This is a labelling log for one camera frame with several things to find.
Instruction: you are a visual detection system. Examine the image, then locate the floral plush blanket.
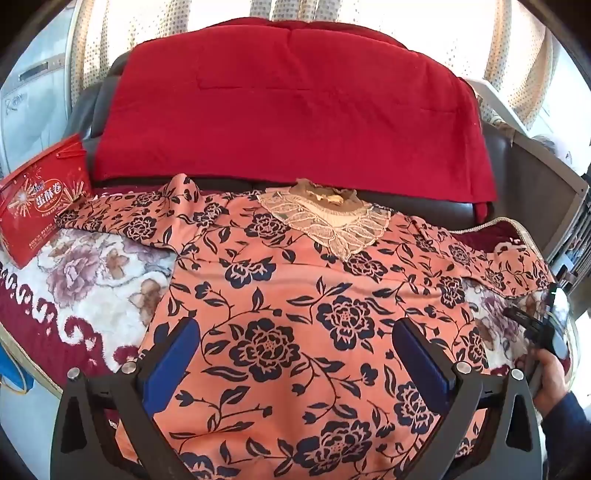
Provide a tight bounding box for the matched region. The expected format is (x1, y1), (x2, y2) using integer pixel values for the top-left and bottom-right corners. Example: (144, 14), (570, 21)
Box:
(0, 182), (561, 402)

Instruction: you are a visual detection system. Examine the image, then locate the person's right hand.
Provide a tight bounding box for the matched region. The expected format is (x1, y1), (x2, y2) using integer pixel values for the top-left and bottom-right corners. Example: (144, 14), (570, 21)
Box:
(531, 348), (580, 416)

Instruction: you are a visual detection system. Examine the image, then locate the spotted white curtain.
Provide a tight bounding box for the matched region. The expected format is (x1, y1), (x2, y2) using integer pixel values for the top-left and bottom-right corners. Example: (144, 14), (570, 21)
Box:
(74, 0), (568, 130)

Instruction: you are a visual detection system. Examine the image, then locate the dark grey sofa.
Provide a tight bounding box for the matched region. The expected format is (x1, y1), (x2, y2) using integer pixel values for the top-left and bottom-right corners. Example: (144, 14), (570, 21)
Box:
(69, 48), (550, 232)

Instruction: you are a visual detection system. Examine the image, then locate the grey side cabinet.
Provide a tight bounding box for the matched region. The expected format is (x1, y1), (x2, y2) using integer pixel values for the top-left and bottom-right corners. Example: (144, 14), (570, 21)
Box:
(466, 78), (591, 296)

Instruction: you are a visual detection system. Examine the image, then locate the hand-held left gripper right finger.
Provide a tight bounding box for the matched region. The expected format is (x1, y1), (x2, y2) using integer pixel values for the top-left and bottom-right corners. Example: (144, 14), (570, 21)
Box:
(392, 318), (543, 480)

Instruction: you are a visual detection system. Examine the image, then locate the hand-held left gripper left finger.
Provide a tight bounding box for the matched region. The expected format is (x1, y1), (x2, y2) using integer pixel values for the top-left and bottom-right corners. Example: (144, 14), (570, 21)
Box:
(52, 316), (201, 480)

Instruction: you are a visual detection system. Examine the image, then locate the red gift box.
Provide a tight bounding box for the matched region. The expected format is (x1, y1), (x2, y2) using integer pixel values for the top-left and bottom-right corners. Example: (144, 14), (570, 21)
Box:
(0, 134), (93, 269)

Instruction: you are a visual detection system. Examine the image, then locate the orange floral blouse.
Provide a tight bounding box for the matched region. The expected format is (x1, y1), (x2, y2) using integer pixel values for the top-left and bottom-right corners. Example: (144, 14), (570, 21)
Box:
(55, 174), (557, 480)

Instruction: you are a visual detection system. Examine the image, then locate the red blanket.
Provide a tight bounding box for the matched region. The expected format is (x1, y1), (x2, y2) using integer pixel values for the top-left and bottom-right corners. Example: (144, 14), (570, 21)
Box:
(92, 17), (498, 222)

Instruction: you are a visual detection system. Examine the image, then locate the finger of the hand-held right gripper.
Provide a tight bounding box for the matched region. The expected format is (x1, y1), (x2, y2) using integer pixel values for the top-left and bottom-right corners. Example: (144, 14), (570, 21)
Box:
(502, 305), (542, 340)

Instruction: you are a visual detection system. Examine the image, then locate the white appliance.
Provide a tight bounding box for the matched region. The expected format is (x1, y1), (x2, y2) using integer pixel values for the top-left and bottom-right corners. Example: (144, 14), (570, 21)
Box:
(0, 9), (88, 185)

